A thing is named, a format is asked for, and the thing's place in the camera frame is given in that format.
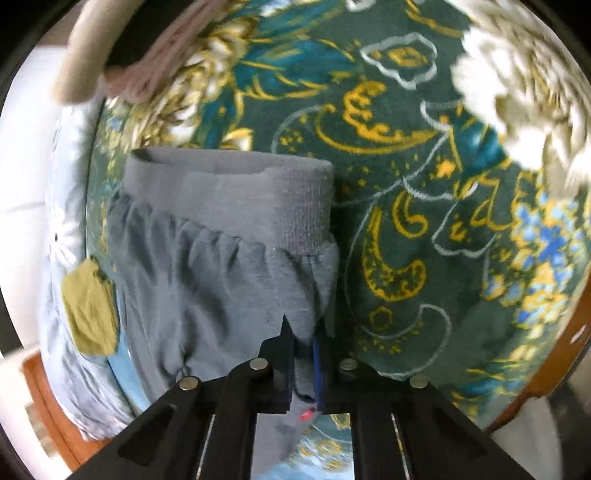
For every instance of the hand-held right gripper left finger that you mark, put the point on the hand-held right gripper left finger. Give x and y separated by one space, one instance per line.
290 369

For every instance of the light blue printed quilt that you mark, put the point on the light blue printed quilt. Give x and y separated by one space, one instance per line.
57 230

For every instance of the wooden bed frame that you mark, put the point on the wooden bed frame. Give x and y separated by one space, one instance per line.
554 369

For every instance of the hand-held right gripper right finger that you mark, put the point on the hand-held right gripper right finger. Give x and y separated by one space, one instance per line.
319 369

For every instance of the pink knitted garment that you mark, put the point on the pink knitted garment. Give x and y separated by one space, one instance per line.
152 69

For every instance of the green floral printed blanket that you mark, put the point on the green floral printed blanket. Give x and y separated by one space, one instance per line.
392 138

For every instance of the grey pants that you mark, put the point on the grey pants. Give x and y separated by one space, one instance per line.
207 277

